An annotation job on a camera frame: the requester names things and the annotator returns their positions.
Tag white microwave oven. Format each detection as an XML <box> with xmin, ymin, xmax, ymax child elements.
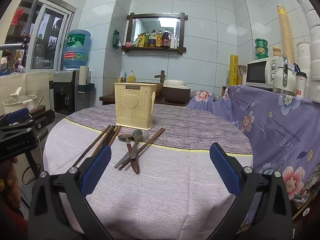
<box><xmin>245</xmin><ymin>57</ymin><xmax>285</xmax><ymax>88</ymax></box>

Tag white kettle chrome handle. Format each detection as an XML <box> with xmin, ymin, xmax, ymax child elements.
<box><xmin>272</xmin><ymin>57</ymin><xmax>297</xmax><ymax>96</ymax></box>

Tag yellow snack packet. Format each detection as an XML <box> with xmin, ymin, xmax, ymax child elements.
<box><xmin>134</xmin><ymin>32</ymin><xmax>146</xmax><ymax>48</ymax></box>

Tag white pot with lid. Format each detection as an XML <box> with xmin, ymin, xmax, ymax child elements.
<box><xmin>3</xmin><ymin>87</ymin><xmax>38</xmax><ymax>115</ymax></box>

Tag dark wooden chopstick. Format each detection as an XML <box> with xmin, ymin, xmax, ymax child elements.
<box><xmin>107</xmin><ymin>126</ymin><xmax>122</xmax><ymax>147</ymax></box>
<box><xmin>100</xmin><ymin>126</ymin><xmax>118</xmax><ymax>153</ymax></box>

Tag striped purple tablecloth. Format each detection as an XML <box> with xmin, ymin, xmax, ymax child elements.
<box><xmin>43</xmin><ymin>104</ymin><xmax>253</xmax><ymax>240</ymax></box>

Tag glass jar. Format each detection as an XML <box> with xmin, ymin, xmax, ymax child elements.
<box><xmin>237</xmin><ymin>65</ymin><xmax>247</xmax><ymax>85</ymax></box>

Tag large dark sauce bottle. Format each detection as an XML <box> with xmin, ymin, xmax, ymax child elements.
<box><xmin>162</xmin><ymin>28</ymin><xmax>172</xmax><ymax>48</ymax></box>

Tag cream plastic utensil holder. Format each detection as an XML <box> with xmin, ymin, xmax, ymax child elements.
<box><xmin>114</xmin><ymin>82</ymin><xmax>157</xmax><ymax>130</ymax></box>

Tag wooden-handled metal spoon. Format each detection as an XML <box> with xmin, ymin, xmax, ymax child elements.
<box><xmin>118</xmin><ymin>134</ymin><xmax>141</xmax><ymax>175</ymax></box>

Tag purple floral cloth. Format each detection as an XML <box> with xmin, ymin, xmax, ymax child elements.
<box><xmin>187</xmin><ymin>84</ymin><xmax>320</xmax><ymax>205</ymax></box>

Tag green wall holder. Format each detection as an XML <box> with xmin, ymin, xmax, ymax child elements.
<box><xmin>113</xmin><ymin>29</ymin><xmax>121</xmax><ymax>49</ymax></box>

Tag brown basin with lid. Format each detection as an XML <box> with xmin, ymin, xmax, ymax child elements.
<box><xmin>162</xmin><ymin>79</ymin><xmax>192</xmax><ymax>104</ymax></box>

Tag white tumbler red label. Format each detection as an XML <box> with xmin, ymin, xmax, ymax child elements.
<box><xmin>296</xmin><ymin>71</ymin><xmax>308</xmax><ymax>98</ymax></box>

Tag stacked green containers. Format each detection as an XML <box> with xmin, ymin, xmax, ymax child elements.
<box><xmin>254</xmin><ymin>38</ymin><xmax>269</xmax><ymax>60</ymax></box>

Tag yellow printed roll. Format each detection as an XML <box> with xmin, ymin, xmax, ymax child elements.
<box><xmin>229</xmin><ymin>54</ymin><xmax>239</xmax><ymax>86</ymax></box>

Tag woven basket basin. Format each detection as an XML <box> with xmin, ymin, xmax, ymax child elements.
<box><xmin>140</xmin><ymin>82</ymin><xmax>166</xmax><ymax>97</ymax></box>

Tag dark wooden counter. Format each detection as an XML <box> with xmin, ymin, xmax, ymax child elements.
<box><xmin>99</xmin><ymin>94</ymin><xmax>187</xmax><ymax>107</ymax></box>

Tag stacks of white cups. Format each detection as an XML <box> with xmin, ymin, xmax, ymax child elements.
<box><xmin>289</xmin><ymin>0</ymin><xmax>320</xmax><ymax>101</ymax></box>

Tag person's left hand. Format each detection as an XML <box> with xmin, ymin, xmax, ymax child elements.
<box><xmin>0</xmin><ymin>157</ymin><xmax>20</xmax><ymax>202</ymax></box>

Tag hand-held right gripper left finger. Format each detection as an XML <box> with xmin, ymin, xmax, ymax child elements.
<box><xmin>28</xmin><ymin>145</ymin><xmax>118</xmax><ymax>240</ymax></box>

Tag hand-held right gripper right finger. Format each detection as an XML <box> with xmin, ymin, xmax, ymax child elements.
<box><xmin>207</xmin><ymin>142</ymin><xmax>294</xmax><ymax>240</ymax></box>

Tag window with photos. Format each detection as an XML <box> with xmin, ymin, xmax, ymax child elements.
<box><xmin>29</xmin><ymin>4</ymin><xmax>72</xmax><ymax>71</ymax></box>

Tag stack of yellow paper cups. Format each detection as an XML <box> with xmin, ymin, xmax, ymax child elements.
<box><xmin>276</xmin><ymin>4</ymin><xmax>296</xmax><ymax>66</ymax></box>

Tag wooden framed mirror shelf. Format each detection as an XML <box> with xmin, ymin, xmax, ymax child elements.
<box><xmin>122</xmin><ymin>12</ymin><xmax>188</xmax><ymax>53</ymax></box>

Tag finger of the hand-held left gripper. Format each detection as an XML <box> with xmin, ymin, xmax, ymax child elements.
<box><xmin>14</xmin><ymin>109</ymin><xmax>56</xmax><ymax>132</ymax></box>
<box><xmin>0</xmin><ymin>107</ymin><xmax>31</xmax><ymax>127</ymax></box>

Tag bronze faucet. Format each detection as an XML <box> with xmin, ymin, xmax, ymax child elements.
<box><xmin>154</xmin><ymin>70</ymin><xmax>166</xmax><ymax>84</ymax></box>

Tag blue water jug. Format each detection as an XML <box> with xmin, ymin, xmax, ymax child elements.
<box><xmin>63</xmin><ymin>29</ymin><xmax>92</xmax><ymax>71</ymax></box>

